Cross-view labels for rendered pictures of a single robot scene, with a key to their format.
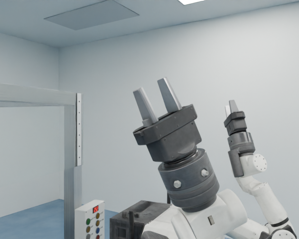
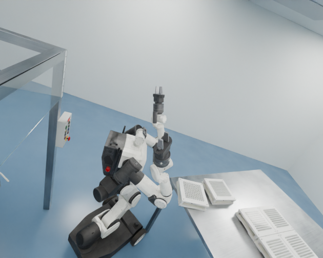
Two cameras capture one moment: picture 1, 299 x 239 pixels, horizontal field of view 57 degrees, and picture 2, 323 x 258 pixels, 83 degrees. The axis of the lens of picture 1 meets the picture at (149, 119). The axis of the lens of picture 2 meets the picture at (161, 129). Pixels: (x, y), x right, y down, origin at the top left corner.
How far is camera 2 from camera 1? 68 cm
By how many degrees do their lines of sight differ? 47
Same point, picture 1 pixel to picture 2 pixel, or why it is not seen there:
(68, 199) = (52, 115)
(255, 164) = (162, 120)
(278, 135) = (156, 62)
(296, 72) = (178, 28)
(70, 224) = (53, 128)
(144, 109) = (160, 145)
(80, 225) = (61, 129)
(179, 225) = (155, 170)
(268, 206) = (161, 134)
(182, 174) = (163, 162)
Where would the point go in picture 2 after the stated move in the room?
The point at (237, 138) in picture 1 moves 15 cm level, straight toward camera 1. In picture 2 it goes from (158, 107) to (162, 116)
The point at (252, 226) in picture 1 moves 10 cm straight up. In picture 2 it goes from (153, 141) to (157, 131)
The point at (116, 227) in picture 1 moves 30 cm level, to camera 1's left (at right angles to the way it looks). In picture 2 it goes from (107, 149) to (54, 151)
